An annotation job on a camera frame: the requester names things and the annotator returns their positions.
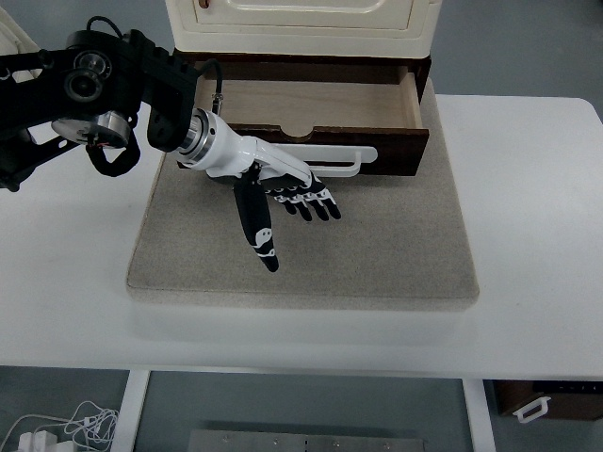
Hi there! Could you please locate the white cable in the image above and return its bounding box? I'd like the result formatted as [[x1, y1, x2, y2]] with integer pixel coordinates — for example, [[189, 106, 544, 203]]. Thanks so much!
[[0, 400, 121, 452]]

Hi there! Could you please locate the white power adapter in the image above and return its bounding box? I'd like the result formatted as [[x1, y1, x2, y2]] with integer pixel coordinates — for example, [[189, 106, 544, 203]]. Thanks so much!
[[17, 430, 57, 452]]

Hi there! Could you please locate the dark wooden drawer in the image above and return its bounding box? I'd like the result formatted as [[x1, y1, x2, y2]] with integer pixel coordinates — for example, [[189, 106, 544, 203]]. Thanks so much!
[[220, 74, 430, 176]]

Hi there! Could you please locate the cream jacket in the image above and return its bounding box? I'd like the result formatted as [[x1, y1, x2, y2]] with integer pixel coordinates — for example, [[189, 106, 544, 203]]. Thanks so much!
[[0, 8, 41, 83]]

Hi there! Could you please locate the white table leg right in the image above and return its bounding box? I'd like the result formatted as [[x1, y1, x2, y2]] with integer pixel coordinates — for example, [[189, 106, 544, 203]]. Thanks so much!
[[462, 379, 497, 452]]

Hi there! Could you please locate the white table leg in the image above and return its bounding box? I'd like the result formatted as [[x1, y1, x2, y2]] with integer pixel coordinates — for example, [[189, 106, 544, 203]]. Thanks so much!
[[110, 370, 151, 452], [462, 379, 497, 452]]

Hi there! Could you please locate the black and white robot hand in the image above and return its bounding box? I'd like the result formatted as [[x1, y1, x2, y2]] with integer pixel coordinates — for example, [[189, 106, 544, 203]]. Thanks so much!
[[175, 109, 341, 272]]

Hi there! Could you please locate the beige felt mat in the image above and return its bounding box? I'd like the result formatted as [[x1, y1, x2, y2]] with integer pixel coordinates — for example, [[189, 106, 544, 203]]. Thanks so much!
[[126, 89, 480, 311]]

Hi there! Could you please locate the dark wooden cabinet base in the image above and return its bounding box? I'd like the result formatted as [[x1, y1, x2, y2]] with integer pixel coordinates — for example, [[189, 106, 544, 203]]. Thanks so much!
[[174, 49, 432, 97]]

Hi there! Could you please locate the brown box white handle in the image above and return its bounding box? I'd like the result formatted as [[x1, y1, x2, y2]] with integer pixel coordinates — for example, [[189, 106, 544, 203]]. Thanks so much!
[[492, 379, 603, 424]]

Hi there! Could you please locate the white drawer handle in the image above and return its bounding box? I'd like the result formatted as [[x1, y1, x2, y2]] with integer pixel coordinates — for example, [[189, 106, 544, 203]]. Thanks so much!
[[276, 143, 378, 178]]

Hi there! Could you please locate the white table leg left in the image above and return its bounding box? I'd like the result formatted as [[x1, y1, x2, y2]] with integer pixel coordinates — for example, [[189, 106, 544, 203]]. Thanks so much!
[[110, 370, 151, 452]]

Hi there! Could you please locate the cream upper cabinet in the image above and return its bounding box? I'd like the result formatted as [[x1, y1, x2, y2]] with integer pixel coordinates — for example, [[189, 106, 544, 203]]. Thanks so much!
[[166, 0, 442, 58]]

